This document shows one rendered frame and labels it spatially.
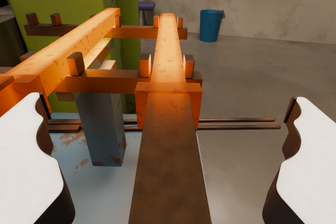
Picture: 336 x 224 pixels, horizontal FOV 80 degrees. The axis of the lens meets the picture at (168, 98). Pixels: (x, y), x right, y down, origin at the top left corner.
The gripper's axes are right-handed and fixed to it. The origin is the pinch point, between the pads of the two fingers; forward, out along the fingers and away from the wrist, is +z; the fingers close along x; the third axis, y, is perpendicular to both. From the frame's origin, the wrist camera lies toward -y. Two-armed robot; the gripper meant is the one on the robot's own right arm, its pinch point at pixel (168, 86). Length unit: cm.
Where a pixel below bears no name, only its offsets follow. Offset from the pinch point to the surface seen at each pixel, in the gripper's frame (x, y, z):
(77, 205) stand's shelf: -15.0, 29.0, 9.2
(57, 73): -10.6, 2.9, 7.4
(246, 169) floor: 51, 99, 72
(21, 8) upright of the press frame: -41, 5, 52
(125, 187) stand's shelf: -7.3, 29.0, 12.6
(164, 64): -0.3, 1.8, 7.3
